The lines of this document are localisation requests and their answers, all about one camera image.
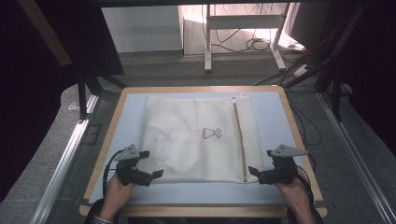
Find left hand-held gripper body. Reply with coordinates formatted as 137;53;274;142
114;144;155;187

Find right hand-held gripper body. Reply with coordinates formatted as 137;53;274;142
257;144;309;185

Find white mesh laundry bag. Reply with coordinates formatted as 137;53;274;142
136;94;265;185

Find person's left hand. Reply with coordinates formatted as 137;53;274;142
103;173;136;213

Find person's right hand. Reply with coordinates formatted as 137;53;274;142
275;173;311;208

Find wooden-edged table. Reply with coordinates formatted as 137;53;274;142
78;85;329;218

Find dark floor outlet plate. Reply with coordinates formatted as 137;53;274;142
83;123;103;146

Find black metal stand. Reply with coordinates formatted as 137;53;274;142
313;60;344;123
77;66;127;121

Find white power strip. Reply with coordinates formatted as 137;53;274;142
291;63;310;78

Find white panel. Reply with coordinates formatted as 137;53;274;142
101;6;184;54

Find wooden beam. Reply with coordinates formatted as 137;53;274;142
18;0;75;67

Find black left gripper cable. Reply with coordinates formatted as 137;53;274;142
102;148;126;198

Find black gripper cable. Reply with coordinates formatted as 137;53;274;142
102;148;126;198
295;166;316;218

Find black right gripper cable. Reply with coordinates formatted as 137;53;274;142
295;166;316;218

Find thin black floor cable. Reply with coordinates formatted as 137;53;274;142
289;99;323;147

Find aluminium rail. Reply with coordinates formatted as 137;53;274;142
316;91;396;224
30;93;100;224

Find tangled floor cables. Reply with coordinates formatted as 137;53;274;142
210;27;273;54

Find white desk frame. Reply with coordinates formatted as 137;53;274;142
203;3;292;73

